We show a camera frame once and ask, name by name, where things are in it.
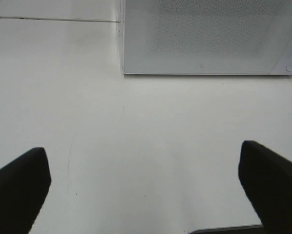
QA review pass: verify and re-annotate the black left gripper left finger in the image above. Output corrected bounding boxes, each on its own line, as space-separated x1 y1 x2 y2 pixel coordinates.
0 147 51 234

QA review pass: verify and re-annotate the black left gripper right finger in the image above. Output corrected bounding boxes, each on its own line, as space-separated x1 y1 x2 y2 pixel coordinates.
238 140 292 234

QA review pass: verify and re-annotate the white microwave door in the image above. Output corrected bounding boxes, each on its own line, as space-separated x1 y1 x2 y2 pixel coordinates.
122 0 292 75

